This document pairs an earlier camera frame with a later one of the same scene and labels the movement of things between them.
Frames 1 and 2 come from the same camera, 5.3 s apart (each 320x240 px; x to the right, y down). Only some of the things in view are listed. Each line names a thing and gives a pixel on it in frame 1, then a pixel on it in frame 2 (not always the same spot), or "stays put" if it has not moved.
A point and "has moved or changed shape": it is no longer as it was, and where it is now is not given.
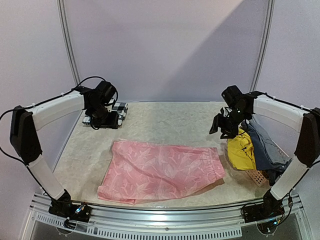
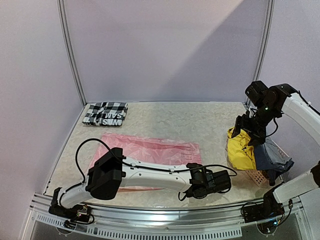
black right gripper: [225, 126] → [240, 125]
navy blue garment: [269, 156] stays put
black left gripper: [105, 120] → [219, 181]
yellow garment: [240, 149] stays put
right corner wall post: [266, 46] stays put
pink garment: [138, 171] has moved or changed shape
